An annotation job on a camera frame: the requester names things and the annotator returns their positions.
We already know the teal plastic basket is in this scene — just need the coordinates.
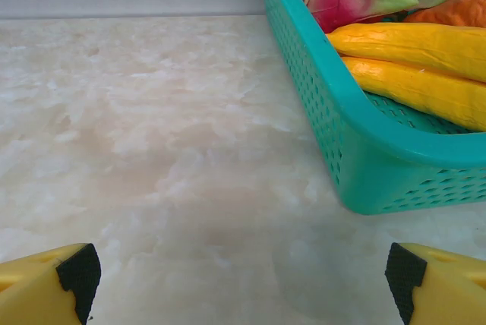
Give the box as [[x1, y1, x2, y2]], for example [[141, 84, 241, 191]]
[[257, 0, 486, 216]]

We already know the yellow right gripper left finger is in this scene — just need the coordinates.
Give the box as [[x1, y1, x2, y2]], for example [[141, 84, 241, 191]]
[[0, 243, 102, 325]]

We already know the yellow banana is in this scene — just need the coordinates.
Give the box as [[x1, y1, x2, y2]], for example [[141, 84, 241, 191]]
[[341, 55, 486, 132], [327, 22, 486, 84]]

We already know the orange fruit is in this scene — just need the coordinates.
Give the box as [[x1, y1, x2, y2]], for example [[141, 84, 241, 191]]
[[402, 0, 486, 29]]

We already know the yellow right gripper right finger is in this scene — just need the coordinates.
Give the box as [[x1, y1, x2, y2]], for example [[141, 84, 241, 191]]
[[384, 241, 486, 325]]

